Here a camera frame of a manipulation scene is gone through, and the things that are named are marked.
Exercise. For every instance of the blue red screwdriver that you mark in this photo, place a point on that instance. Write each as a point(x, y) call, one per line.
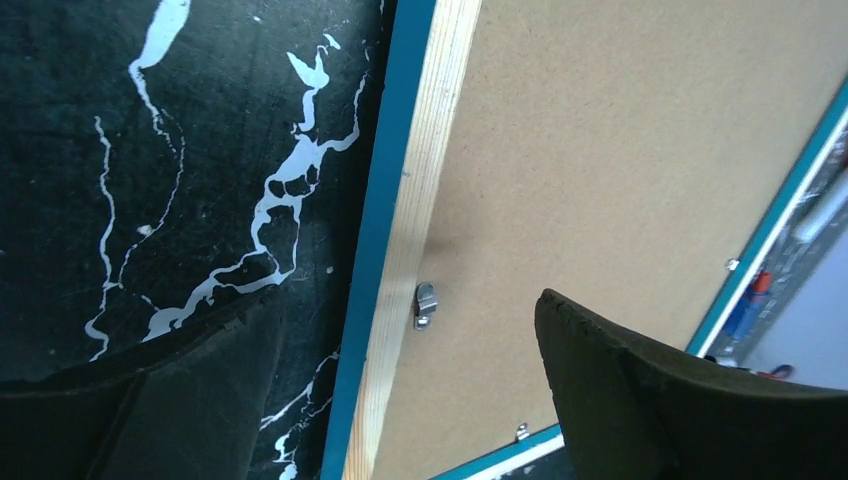
point(747, 310)

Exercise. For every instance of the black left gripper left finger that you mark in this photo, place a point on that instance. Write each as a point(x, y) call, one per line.
point(186, 405)

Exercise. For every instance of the blue wooden picture frame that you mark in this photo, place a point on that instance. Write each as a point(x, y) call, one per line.
point(429, 50)

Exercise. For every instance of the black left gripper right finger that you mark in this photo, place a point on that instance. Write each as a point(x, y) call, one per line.
point(631, 407)

